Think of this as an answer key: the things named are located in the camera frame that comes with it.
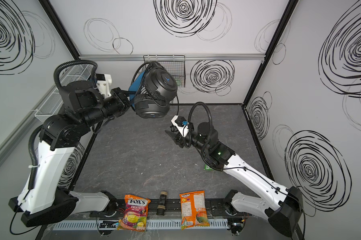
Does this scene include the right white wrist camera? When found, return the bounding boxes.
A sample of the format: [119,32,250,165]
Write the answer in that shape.
[171,115,189,138]

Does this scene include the white slotted cable duct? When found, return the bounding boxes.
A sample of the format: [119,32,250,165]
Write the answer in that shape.
[52,219,229,231]

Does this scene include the green snack bag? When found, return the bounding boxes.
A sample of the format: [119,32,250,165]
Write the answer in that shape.
[204,164,213,171]

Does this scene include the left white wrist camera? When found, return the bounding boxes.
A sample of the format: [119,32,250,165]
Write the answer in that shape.
[95,74,112,99]

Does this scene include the orange snack bag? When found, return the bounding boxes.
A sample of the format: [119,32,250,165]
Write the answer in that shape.
[179,191,210,230]

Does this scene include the Fox's fruits candy bag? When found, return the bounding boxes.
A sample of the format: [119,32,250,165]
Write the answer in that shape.
[118,195,151,232]

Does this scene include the black blue headphones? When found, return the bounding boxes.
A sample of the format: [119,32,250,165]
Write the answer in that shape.
[128,62,177,119]

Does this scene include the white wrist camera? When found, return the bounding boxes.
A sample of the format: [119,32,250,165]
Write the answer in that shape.
[171,115,189,138]
[95,74,112,99]

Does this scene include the white wire wall shelf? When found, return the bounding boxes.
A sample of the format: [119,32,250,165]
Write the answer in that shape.
[34,65,93,123]

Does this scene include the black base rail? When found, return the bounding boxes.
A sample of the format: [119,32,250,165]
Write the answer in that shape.
[90,197,253,218]

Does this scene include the small dark bottle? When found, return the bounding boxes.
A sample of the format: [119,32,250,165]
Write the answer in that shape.
[156,191,167,216]

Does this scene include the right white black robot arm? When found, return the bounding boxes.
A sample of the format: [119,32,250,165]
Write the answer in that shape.
[165,102,304,238]

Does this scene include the black wire wall basket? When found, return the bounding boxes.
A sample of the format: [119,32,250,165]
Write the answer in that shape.
[143,55,186,88]

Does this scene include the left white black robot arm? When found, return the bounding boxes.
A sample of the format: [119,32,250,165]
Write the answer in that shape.
[9,60,130,231]

